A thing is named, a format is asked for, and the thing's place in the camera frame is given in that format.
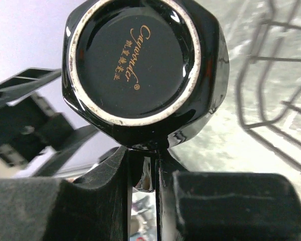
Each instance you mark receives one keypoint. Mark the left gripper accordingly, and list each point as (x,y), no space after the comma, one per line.
(28,125)

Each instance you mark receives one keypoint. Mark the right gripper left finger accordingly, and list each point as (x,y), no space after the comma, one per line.
(95,206)

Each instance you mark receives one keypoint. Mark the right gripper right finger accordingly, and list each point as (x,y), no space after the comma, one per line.
(223,205)

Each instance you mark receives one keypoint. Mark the black faceted mug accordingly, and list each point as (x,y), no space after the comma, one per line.
(149,74)

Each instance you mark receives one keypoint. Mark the grey wire dish rack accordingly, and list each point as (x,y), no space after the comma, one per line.
(268,87)

